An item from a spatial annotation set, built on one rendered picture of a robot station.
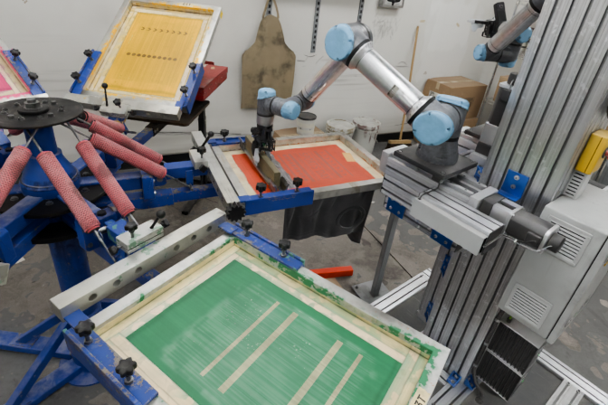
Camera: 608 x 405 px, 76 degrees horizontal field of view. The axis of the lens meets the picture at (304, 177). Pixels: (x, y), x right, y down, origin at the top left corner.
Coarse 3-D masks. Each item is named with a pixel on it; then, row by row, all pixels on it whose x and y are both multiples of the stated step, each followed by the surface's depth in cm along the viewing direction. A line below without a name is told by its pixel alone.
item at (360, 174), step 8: (352, 168) 197; (360, 168) 198; (248, 176) 179; (256, 176) 180; (352, 176) 189; (360, 176) 190; (368, 176) 191; (304, 184) 178; (312, 184) 179; (320, 184) 179; (328, 184) 180; (256, 192) 168; (264, 192) 169
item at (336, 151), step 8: (264, 152) 203; (272, 152) 204; (280, 152) 205; (288, 152) 206; (296, 152) 207; (336, 152) 212; (344, 152) 213; (240, 160) 193; (248, 160) 193; (344, 160) 204; (240, 168) 185; (248, 168) 186
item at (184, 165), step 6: (174, 162) 166; (180, 162) 167; (186, 162) 167; (168, 168) 161; (174, 168) 162; (180, 168) 163; (186, 168) 164; (192, 168) 165; (168, 174) 162; (174, 174) 163; (180, 174) 164; (198, 174) 168; (204, 174) 169
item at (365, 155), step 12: (336, 132) 228; (276, 144) 211; (288, 144) 214; (348, 144) 219; (216, 156) 187; (360, 156) 210; (372, 156) 204; (228, 168) 177; (228, 180) 171; (372, 180) 181; (240, 192) 160; (324, 192) 168; (336, 192) 171; (348, 192) 174; (360, 192) 177
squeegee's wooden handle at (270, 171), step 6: (246, 138) 193; (252, 138) 191; (246, 144) 194; (264, 156) 175; (264, 162) 173; (270, 162) 171; (264, 168) 174; (270, 168) 167; (276, 168) 167; (270, 174) 168; (276, 174) 164; (276, 180) 165
